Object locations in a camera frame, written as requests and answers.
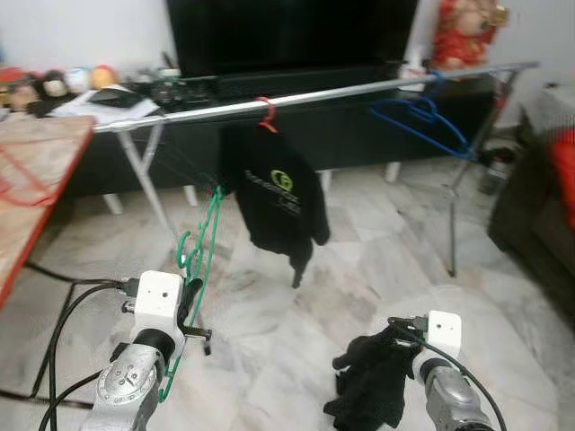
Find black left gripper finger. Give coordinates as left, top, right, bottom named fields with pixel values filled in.
left=180, top=274, right=208, bottom=322

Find black shirt green logo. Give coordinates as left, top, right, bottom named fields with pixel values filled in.
left=323, top=328, right=423, bottom=431

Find green plastic hanger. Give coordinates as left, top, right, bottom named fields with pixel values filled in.
left=157, top=184, right=226, bottom=403

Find red plastic hanger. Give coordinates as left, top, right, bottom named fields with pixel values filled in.
left=254, top=96, right=279, bottom=134
left=0, top=144, right=50, bottom=209

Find blue plastic hanger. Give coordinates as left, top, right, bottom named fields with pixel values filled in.
left=370, top=72, right=475, bottom=163

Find black fonemax printed t-shirt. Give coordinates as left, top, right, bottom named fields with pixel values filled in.
left=218, top=121, right=332, bottom=290

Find dark grey fabric sofa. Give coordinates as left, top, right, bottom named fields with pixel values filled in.
left=488, top=85, right=575, bottom=320

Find black television cabinet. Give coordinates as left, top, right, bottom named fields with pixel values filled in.
left=63, top=67, right=540, bottom=198

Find black pouch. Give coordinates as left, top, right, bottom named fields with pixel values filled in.
left=88, top=85, right=143, bottom=109

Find white paper sheets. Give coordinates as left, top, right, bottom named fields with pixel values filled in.
left=49, top=90, right=158, bottom=122

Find orange round toy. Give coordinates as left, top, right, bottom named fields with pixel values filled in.
left=90, top=65, right=118, bottom=89

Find white round toy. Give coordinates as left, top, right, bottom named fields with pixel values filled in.
left=65, top=67, right=91, bottom=93

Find silver metal clothes rack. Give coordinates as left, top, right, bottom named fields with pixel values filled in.
left=94, top=61, right=540, bottom=279

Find black round toy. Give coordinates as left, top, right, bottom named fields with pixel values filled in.
left=40, top=70, right=71, bottom=98

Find black flat television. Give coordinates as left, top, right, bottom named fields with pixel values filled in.
left=164, top=0, right=420, bottom=82

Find red fortune god figurine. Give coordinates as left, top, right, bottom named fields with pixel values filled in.
left=431, top=0, right=509, bottom=71

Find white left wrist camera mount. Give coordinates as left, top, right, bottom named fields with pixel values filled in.
left=133, top=269, right=187, bottom=340

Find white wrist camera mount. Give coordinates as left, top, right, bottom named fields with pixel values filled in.
left=133, top=269, right=187, bottom=340
left=422, top=310, right=464, bottom=365

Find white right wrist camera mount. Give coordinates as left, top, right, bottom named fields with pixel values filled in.
left=422, top=310, right=464, bottom=365

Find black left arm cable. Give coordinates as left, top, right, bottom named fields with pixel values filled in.
left=36, top=278, right=140, bottom=431

